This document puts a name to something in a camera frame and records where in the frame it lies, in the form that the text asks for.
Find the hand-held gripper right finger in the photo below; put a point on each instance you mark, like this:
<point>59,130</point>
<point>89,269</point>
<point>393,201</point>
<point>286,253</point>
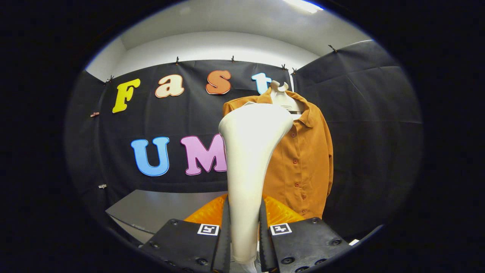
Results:
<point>303,242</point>

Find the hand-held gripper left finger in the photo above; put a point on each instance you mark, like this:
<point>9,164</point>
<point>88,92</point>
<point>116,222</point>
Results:
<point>189,246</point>

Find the orange button shirt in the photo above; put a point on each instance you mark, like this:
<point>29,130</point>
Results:
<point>307,163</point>

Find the white clothes hanger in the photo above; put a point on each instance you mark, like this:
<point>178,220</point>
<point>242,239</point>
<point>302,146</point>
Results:
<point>282,99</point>

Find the white paper sheet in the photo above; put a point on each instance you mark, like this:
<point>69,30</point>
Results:
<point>354,242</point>

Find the black backdrop cloth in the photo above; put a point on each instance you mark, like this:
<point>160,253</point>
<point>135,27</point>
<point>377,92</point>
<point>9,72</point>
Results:
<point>363,132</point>

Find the long ceiling light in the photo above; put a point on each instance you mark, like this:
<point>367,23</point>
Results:
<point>303,5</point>

